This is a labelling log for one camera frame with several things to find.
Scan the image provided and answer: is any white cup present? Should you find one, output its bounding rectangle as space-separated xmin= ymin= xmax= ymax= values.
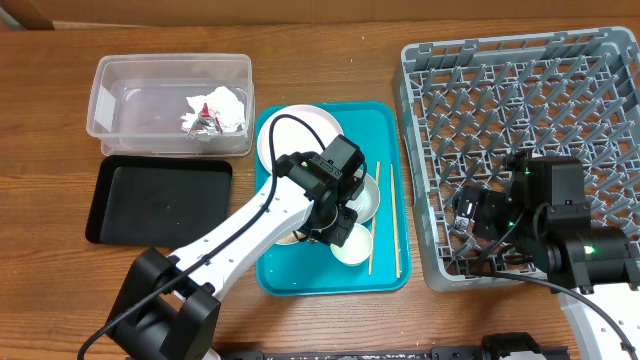
xmin=330 ymin=224 xmax=373 ymax=266

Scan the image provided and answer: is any pink bowl with rice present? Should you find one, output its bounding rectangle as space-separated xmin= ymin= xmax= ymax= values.
xmin=276 ymin=231 xmax=307 ymax=245

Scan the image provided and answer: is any red snack wrapper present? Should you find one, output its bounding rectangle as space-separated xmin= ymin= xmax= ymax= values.
xmin=187 ymin=104 xmax=223 ymax=141

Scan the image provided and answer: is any white paper napkin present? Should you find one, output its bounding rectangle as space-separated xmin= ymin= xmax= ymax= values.
xmin=181 ymin=86 xmax=247 ymax=139

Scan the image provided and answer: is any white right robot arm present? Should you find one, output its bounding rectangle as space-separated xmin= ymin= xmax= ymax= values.
xmin=452 ymin=182 xmax=639 ymax=359

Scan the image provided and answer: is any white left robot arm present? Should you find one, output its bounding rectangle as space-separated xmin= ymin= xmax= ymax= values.
xmin=100 ymin=149 xmax=365 ymax=359

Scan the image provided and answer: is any grey dishwasher rack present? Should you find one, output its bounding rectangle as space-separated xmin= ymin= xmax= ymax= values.
xmin=395 ymin=27 xmax=639 ymax=292

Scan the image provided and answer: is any black waste tray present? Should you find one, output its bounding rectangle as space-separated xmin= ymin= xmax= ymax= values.
xmin=85 ymin=155 xmax=233 ymax=249

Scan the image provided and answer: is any clear plastic waste bin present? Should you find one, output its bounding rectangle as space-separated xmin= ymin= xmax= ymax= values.
xmin=86 ymin=53 xmax=255 ymax=157

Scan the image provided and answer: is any grey-green bowl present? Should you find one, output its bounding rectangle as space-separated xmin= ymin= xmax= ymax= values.
xmin=346 ymin=174 xmax=380 ymax=224

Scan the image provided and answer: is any left wooden chopstick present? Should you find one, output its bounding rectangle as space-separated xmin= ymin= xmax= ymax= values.
xmin=368 ymin=161 xmax=381 ymax=276

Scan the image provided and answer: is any wooden chopstick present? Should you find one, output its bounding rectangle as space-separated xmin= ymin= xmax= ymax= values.
xmin=390 ymin=164 xmax=401 ymax=279
xmin=368 ymin=161 xmax=381 ymax=276

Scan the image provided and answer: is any right wooden chopstick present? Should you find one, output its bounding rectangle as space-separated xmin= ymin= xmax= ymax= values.
xmin=390 ymin=164 xmax=401 ymax=279

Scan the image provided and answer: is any large pink plate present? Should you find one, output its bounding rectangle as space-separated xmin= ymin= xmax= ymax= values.
xmin=256 ymin=104 xmax=344 ymax=174

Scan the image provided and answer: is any teal plastic tray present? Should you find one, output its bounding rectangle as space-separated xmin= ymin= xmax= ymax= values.
xmin=256 ymin=101 xmax=412 ymax=296

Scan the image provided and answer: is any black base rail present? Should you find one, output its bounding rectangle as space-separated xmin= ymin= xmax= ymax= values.
xmin=220 ymin=332 xmax=571 ymax=360

